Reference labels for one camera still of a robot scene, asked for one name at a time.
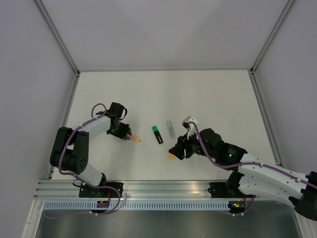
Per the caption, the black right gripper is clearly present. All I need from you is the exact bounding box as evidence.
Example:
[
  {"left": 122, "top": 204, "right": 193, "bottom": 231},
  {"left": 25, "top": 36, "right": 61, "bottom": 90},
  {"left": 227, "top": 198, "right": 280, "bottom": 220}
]
[{"left": 168, "top": 128, "right": 216, "bottom": 160}]

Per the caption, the orange pen cap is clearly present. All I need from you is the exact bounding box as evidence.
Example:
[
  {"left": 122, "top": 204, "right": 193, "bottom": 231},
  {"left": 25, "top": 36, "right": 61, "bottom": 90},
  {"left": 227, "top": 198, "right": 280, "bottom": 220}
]
[{"left": 169, "top": 153, "right": 175, "bottom": 161}]

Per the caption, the translucent green highlighter pen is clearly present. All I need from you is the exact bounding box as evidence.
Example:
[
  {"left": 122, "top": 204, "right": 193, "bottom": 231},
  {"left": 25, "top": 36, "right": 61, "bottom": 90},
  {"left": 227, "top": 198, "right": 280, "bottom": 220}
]
[{"left": 168, "top": 126, "right": 175, "bottom": 138}]

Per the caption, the orange highlighter pen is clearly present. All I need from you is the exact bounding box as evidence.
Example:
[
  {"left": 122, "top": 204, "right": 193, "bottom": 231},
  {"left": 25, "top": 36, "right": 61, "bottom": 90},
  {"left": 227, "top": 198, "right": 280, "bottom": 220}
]
[{"left": 127, "top": 134, "right": 141, "bottom": 142}]

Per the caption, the dark green highlighter pen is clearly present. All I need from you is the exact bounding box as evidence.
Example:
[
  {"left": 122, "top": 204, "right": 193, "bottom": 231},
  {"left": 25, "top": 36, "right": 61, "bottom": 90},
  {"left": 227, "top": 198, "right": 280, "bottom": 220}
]
[{"left": 154, "top": 130, "right": 163, "bottom": 144}]

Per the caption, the bright green pen cap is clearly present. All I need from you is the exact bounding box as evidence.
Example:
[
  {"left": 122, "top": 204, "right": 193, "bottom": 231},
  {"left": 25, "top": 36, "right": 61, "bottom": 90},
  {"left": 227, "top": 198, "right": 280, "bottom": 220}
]
[{"left": 152, "top": 125, "right": 158, "bottom": 132}]

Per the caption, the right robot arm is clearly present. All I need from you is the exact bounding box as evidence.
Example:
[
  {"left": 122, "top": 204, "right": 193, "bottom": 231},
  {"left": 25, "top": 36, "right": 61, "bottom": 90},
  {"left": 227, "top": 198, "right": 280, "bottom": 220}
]
[{"left": 169, "top": 128, "right": 317, "bottom": 221}]

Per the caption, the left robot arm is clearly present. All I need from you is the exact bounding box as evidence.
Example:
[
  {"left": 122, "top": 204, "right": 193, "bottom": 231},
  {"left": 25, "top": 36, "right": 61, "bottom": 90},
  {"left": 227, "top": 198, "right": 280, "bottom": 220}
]
[{"left": 50, "top": 102, "right": 132, "bottom": 199}]

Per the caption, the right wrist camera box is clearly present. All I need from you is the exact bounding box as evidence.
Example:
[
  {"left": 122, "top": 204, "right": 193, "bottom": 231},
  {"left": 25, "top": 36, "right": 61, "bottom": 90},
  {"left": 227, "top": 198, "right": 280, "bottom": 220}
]
[{"left": 182, "top": 116, "right": 198, "bottom": 139}]

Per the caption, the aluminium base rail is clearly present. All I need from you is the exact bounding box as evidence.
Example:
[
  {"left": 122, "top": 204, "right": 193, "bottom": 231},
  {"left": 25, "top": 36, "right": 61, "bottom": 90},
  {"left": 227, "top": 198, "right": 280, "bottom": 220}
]
[{"left": 33, "top": 180, "right": 216, "bottom": 201}]

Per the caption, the left aluminium frame post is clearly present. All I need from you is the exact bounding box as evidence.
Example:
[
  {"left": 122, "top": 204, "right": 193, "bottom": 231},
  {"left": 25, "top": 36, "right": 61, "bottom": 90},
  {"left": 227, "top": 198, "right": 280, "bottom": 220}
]
[{"left": 33, "top": 0, "right": 80, "bottom": 77}]

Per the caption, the aluminium frame post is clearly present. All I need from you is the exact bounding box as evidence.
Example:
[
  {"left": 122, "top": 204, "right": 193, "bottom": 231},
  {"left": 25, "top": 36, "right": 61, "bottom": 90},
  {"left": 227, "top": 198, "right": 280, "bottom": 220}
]
[
  {"left": 33, "top": 0, "right": 80, "bottom": 77},
  {"left": 249, "top": 0, "right": 296, "bottom": 74}
]

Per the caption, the white slotted cable duct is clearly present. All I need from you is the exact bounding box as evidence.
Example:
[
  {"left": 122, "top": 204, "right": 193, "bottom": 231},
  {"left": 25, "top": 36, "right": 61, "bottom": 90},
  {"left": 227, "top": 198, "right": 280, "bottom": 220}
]
[{"left": 43, "top": 200, "right": 235, "bottom": 211}]

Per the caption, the right aluminium frame post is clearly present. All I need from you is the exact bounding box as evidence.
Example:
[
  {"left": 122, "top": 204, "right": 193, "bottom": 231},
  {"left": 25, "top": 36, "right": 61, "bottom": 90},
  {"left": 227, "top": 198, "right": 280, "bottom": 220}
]
[{"left": 249, "top": 0, "right": 296, "bottom": 74}]

